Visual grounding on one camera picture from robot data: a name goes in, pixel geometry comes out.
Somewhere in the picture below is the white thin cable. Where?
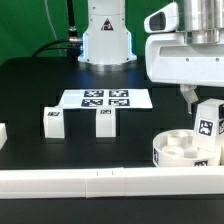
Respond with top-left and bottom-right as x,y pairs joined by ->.
43,0 -> 64,58

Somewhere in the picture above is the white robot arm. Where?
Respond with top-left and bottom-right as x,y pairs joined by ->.
79,0 -> 224,104

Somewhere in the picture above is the white front fence bar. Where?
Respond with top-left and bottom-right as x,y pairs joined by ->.
0,166 -> 224,199

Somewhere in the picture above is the white round stool seat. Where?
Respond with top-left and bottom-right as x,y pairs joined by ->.
153,129 -> 221,167

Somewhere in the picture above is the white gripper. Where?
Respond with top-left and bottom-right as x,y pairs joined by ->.
145,33 -> 224,114

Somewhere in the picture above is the white marker base sheet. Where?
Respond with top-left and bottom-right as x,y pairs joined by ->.
59,89 -> 153,109

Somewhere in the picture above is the white left fence block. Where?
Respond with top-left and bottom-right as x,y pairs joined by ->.
0,123 -> 7,150

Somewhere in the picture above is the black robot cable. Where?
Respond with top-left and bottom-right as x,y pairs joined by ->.
31,0 -> 84,58

